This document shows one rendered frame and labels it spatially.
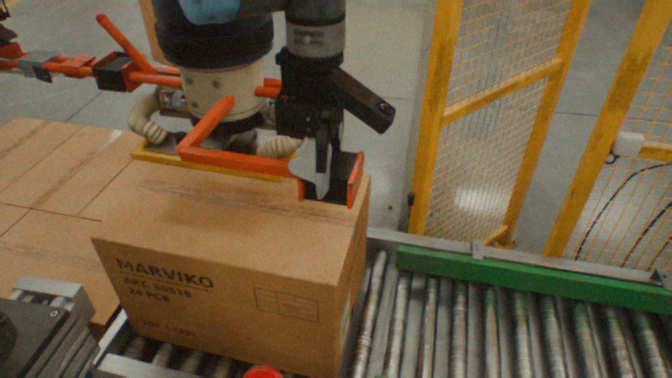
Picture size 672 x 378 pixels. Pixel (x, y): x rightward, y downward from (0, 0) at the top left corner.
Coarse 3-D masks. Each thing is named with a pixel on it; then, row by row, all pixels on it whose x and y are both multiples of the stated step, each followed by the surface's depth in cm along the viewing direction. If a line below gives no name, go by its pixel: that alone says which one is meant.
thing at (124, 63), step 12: (96, 60) 99; (108, 60) 101; (120, 60) 102; (132, 60) 98; (96, 72) 97; (108, 72) 96; (120, 72) 96; (108, 84) 98; (120, 84) 98; (132, 84) 99
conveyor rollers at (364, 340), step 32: (384, 256) 156; (512, 288) 146; (512, 320) 138; (544, 320) 137; (576, 320) 136; (608, 320) 136; (640, 320) 135; (128, 352) 127; (160, 352) 127; (192, 352) 127; (352, 352) 129
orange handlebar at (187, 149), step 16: (0, 64) 105; (16, 64) 104; (48, 64) 102; (64, 64) 101; (80, 64) 101; (144, 80) 97; (160, 80) 96; (176, 80) 96; (272, 80) 95; (272, 96) 92; (208, 112) 85; (224, 112) 87; (208, 128) 81; (192, 144) 77; (192, 160) 75; (208, 160) 74; (224, 160) 73; (240, 160) 73; (256, 160) 72; (272, 160) 72; (288, 176) 72
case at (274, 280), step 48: (144, 192) 119; (192, 192) 119; (240, 192) 119; (288, 192) 119; (96, 240) 106; (144, 240) 105; (192, 240) 105; (240, 240) 105; (288, 240) 105; (336, 240) 105; (144, 288) 114; (192, 288) 109; (240, 288) 104; (288, 288) 99; (336, 288) 96; (192, 336) 123; (240, 336) 117; (288, 336) 111; (336, 336) 107
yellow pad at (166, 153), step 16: (144, 144) 98; (160, 144) 97; (176, 144) 96; (240, 144) 92; (256, 144) 98; (144, 160) 96; (160, 160) 95; (176, 160) 94; (288, 160) 93; (240, 176) 92; (256, 176) 91; (272, 176) 90
